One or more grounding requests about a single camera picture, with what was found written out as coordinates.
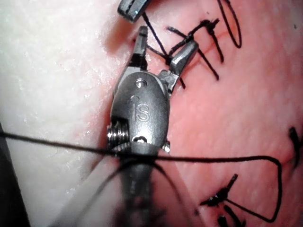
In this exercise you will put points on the tissue pad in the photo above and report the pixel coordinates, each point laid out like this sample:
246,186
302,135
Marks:
236,106

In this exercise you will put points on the black stitching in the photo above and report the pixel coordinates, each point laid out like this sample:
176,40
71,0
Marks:
216,197
189,36

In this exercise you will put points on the left arm needle driver jaw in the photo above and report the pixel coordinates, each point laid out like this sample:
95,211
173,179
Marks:
124,8
137,9

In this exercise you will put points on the right arm needle driver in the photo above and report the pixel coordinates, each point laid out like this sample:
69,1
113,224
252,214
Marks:
142,106

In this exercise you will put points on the right arm needle driver jaw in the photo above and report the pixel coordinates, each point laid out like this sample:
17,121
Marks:
140,47
183,58

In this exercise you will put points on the black thread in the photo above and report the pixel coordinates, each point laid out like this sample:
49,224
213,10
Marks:
213,158

